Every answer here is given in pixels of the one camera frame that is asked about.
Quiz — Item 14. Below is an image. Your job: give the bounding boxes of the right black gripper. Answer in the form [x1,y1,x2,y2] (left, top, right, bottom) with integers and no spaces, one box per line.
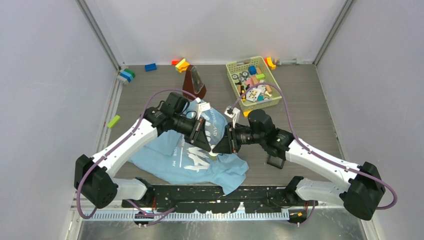
[212,122,265,155]

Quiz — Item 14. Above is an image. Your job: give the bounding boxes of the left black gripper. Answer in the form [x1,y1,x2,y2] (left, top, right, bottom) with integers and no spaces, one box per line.
[172,113,212,152]

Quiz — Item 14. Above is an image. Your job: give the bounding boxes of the light blue printed t-shirt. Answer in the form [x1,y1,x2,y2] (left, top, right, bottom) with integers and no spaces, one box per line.
[127,99,250,196]

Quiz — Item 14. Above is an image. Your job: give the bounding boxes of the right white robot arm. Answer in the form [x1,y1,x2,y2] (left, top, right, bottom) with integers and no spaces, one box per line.
[212,106,386,221]

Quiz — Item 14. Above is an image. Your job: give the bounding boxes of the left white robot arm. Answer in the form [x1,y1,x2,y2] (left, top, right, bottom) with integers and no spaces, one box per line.
[74,92,211,209]

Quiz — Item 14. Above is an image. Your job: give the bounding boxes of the brown metronome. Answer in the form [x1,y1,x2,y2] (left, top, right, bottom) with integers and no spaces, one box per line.
[182,65,207,100]

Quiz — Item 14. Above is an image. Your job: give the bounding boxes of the green plastic basket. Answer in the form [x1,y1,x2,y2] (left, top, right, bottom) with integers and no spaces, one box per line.
[226,56,283,112]

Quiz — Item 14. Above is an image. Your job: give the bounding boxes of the yellow orange toy block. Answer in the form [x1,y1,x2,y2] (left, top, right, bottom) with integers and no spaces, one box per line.
[175,58,190,73]

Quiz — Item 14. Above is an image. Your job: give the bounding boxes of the blue toy brick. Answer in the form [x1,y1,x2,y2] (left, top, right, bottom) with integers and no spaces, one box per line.
[144,63,157,72]

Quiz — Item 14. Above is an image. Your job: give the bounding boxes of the lime green toy brick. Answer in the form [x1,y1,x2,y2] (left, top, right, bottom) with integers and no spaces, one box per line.
[106,115,121,129]

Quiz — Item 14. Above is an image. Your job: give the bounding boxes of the yellow red corner blocks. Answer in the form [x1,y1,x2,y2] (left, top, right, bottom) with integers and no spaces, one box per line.
[264,57,281,70]

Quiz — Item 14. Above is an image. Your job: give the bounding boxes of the stacked blue green bricks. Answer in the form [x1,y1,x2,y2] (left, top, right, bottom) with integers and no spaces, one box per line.
[116,68,136,85]

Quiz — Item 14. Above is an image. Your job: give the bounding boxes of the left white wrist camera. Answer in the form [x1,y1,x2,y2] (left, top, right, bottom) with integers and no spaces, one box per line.
[194,97,211,120]

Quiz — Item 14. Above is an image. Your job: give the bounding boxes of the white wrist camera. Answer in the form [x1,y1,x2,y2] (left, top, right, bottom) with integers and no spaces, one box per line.
[194,97,211,120]
[224,106,241,128]

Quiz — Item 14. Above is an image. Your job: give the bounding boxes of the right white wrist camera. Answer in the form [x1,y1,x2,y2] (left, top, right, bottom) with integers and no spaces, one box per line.
[224,106,241,128]

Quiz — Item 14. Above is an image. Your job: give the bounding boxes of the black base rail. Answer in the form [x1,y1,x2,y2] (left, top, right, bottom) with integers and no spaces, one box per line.
[122,185,318,214]

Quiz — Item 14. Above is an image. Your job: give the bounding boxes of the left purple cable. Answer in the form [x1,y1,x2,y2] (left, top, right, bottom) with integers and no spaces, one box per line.
[76,88,200,226]

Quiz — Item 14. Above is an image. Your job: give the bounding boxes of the purple cable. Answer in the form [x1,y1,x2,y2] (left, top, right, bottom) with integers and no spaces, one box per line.
[76,88,200,226]
[230,82,398,228]

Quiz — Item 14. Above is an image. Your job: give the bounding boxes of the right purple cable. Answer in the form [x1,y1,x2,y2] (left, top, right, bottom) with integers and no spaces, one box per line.
[230,82,398,228]

